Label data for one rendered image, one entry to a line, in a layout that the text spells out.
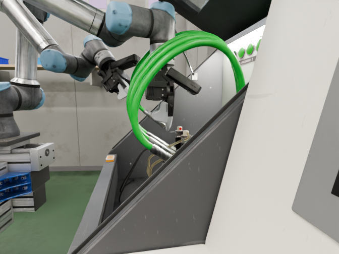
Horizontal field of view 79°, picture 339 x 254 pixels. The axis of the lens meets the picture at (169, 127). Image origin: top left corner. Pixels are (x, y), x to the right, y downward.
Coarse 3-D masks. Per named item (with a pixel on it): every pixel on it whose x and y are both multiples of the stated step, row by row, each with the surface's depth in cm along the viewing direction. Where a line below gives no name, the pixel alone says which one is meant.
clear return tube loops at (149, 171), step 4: (188, 136) 55; (180, 140) 54; (184, 140) 54; (172, 144) 53; (176, 144) 54; (152, 156) 53; (148, 160) 53; (160, 160) 45; (148, 164) 53; (152, 164) 45; (148, 168) 53; (148, 172) 53
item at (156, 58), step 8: (184, 40) 46; (168, 48) 46; (160, 56) 46; (152, 64) 45; (144, 72) 45; (136, 80) 46; (136, 88) 46; (128, 104) 46; (128, 112) 46; (144, 136) 47; (160, 144) 48; (168, 152) 49
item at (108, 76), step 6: (102, 60) 79; (108, 60) 79; (114, 60) 80; (102, 66) 79; (108, 66) 80; (102, 72) 80; (108, 72) 80; (114, 72) 76; (120, 72) 77; (108, 78) 77; (114, 78) 76; (126, 78) 78; (102, 84) 78; (108, 84) 76; (114, 84) 76; (108, 90) 76; (114, 90) 78
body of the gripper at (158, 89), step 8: (168, 64) 60; (160, 72) 61; (152, 80) 60; (160, 80) 61; (168, 80) 62; (152, 88) 60; (160, 88) 60; (168, 88) 60; (152, 96) 59; (160, 96) 60
